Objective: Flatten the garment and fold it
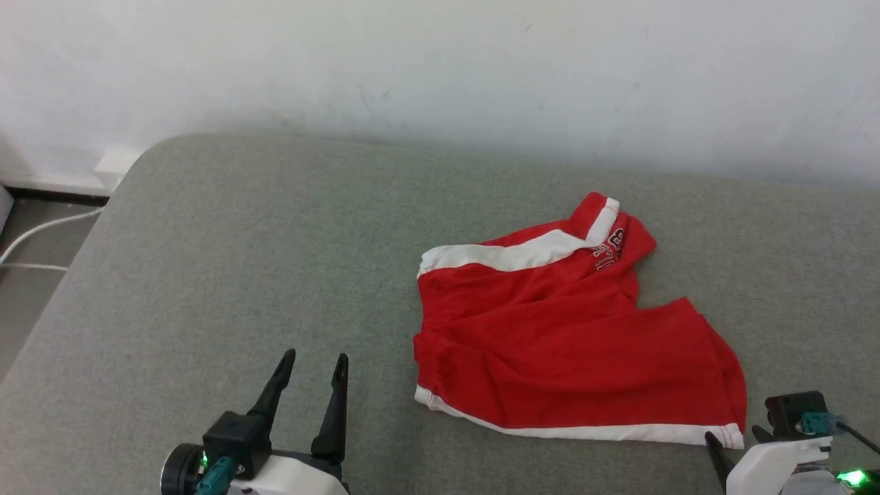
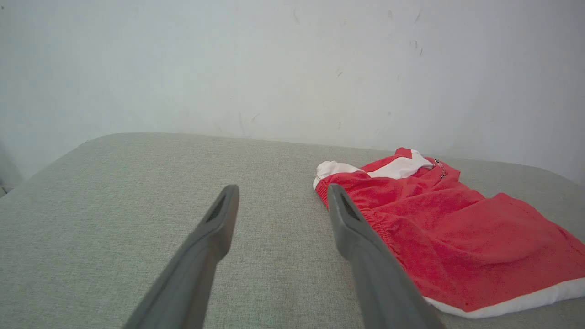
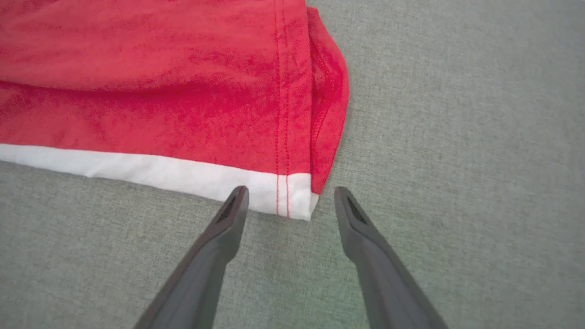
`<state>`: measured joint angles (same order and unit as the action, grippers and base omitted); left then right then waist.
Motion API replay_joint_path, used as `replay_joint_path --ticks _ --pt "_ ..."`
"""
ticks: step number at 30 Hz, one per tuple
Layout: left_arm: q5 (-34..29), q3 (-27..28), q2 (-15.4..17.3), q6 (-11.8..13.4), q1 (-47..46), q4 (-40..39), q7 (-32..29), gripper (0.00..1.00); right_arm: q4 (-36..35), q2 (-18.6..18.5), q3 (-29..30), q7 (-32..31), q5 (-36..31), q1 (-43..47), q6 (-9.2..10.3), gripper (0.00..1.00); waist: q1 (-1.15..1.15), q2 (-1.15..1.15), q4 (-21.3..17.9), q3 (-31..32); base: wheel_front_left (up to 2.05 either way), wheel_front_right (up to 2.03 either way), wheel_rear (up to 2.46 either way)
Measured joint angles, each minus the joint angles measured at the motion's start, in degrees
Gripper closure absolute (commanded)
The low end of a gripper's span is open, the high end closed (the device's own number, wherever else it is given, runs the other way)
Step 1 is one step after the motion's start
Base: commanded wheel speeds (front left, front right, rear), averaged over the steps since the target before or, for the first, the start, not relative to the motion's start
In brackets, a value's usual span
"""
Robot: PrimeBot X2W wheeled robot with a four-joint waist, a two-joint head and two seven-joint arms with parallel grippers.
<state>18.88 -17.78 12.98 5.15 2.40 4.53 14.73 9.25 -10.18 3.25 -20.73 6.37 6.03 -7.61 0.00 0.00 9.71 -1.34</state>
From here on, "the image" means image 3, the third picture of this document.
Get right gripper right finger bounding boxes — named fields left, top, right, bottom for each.
left=334, top=186, right=449, bottom=329

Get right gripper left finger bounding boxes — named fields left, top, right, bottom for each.
left=133, top=185, right=250, bottom=329

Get red shorts with white trim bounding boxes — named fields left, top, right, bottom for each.
left=0, top=0, right=351, bottom=222

